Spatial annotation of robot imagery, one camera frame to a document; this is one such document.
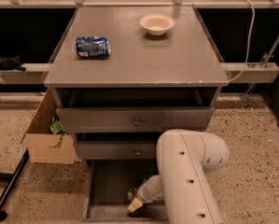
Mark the black floor stand bar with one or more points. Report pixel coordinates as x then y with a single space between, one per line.
10 180

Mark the black object on rail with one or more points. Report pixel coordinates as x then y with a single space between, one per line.
11 63

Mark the cardboard box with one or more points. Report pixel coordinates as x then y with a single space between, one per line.
43 145

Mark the white paper bowl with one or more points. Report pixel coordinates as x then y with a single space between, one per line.
157 24

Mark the grey middle drawer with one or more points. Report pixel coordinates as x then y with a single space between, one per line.
115 150

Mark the metal diagonal brace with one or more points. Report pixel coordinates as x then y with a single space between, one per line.
267 55

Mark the blue pepsi can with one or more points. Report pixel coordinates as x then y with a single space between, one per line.
92 47

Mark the grey top drawer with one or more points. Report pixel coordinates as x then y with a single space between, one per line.
134 119

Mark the green 7up can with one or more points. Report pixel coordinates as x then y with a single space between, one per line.
132 192

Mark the grey bottom drawer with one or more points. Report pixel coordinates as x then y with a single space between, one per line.
107 199

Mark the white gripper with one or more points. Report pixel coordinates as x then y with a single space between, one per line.
144 192

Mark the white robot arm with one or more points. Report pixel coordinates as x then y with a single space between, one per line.
183 158

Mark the grey drawer cabinet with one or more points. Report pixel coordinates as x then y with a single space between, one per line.
178 69

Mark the grey drawer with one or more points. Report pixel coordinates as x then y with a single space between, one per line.
115 150
134 119
107 199

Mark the green snack bag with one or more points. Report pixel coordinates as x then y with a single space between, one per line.
56 126

